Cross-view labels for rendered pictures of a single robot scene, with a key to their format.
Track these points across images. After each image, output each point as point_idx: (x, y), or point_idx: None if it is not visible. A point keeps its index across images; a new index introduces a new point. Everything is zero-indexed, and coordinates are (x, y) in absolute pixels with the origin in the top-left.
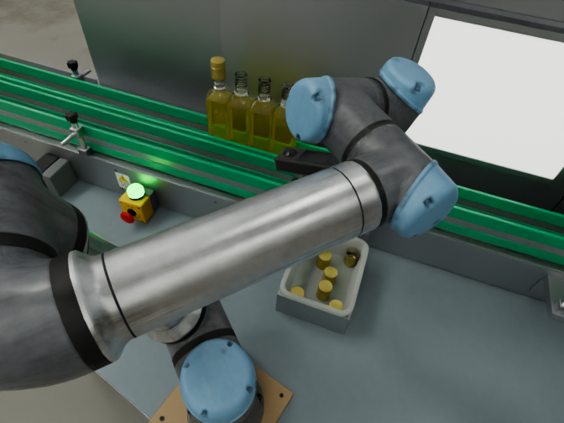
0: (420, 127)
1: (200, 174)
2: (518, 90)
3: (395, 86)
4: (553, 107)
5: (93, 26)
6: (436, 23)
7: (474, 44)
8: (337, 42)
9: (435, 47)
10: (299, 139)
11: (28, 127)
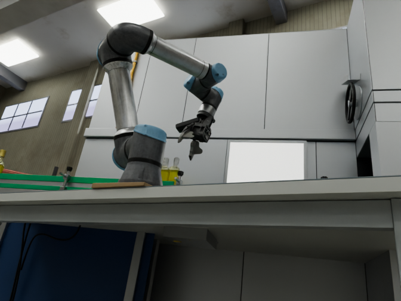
0: None
1: None
2: (268, 161)
3: (212, 87)
4: (284, 165)
5: (81, 174)
6: (231, 144)
7: (246, 149)
8: (196, 156)
9: (233, 151)
10: (187, 83)
11: (31, 187)
